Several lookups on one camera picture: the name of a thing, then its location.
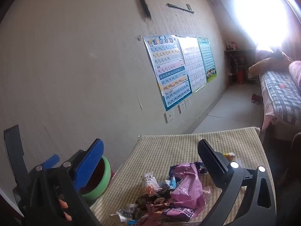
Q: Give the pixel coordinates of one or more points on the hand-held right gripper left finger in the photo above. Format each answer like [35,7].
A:
[90,164]

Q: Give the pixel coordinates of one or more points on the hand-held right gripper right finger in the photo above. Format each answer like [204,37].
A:
[211,162]

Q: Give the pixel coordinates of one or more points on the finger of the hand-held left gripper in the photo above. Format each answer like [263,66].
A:
[51,162]

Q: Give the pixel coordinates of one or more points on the green basin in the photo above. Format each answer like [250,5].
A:
[104,179]

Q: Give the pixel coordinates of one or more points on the pink snack bag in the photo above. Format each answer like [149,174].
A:
[188,186]

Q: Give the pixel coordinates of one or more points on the brown wrapper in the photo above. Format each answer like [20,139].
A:
[150,200]

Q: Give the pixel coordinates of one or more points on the person's left hand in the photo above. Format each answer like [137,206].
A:
[64,204]

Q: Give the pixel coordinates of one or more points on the blue white packet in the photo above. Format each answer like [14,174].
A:
[167,183]

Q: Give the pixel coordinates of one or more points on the silver crumpled wrapper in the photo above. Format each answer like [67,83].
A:
[127,213]

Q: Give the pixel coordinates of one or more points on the white orange snack wrapper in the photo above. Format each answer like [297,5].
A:
[149,181]

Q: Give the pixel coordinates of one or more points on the purple snack packet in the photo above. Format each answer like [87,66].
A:
[174,213]

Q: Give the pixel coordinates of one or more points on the red shoe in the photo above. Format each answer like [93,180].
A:
[254,98]
[259,99]

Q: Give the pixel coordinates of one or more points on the red box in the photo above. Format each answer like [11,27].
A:
[240,77]

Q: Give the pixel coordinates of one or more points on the dark shelf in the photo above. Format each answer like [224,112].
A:
[232,61]

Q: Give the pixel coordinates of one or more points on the brown cushion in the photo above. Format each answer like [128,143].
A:
[259,67]

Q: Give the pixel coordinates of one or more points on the bright window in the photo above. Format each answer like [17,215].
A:
[258,11]

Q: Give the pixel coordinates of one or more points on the white wall socket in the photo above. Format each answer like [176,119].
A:
[169,117]
[181,108]
[187,103]

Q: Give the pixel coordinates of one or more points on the blue wall poster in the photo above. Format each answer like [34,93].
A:
[167,73]

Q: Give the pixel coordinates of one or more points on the white wall poster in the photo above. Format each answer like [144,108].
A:
[194,63]

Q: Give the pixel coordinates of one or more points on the teal wall poster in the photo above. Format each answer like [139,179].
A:
[208,58]

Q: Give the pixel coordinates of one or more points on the metal wall bracket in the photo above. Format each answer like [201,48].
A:
[181,7]

